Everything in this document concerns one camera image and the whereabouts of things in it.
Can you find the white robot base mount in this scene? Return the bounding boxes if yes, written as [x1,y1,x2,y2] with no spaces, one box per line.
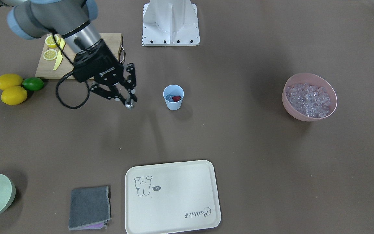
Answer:
[142,0,200,46]

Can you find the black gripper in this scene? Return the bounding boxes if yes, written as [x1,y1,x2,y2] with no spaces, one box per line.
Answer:
[72,39,138,105]

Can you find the clear ice cubes pile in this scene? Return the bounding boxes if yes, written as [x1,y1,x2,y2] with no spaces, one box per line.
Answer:
[285,83,331,118]

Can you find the green lime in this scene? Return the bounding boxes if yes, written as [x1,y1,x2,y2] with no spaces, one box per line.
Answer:
[22,77,44,91]

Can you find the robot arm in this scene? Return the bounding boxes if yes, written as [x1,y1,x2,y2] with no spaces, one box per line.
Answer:
[6,0,137,110]

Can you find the yellow lemon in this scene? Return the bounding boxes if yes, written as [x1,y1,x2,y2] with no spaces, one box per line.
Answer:
[0,73,24,91]
[1,86,27,105]

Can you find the grey folded cloth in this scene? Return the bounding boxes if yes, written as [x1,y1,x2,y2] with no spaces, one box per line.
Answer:
[68,186,111,231]

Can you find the bamboo cutting board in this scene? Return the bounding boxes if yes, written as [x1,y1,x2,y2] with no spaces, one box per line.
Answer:
[35,33,123,80]

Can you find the lower yellow lemon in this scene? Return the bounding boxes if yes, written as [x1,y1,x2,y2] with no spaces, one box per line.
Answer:
[1,86,27,105]

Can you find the light blue cup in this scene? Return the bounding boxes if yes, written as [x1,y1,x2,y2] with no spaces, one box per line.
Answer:
[162,84,184,111]

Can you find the cream rabbit tray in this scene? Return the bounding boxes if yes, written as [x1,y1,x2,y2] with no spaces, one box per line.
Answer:
[125,160,222,234]

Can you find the yellow plastic knife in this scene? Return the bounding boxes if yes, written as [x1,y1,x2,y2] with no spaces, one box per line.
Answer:
[53,38,66,71]

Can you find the steel muddler black tip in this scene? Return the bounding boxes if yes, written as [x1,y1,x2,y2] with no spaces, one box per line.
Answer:
[125,99,134,110]

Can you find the lemon slice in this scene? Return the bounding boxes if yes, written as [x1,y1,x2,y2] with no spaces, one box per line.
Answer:
[45,34,61,49]
[43,49,58,61]

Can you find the upper yellow lemon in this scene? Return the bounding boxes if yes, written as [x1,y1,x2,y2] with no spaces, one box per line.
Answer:
[0,73,24,91]

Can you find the upper lemon slice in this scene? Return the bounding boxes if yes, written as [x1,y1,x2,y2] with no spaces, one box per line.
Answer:
[45,34,61,49]

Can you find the red strawberry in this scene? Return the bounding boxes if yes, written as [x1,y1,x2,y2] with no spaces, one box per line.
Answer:
[171,95,182,102]

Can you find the pink bowl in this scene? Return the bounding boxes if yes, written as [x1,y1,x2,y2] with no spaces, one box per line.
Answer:
[282,73,338,122]

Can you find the lower lemon slice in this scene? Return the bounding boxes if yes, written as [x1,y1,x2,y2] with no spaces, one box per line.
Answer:
[43,49,58,61]

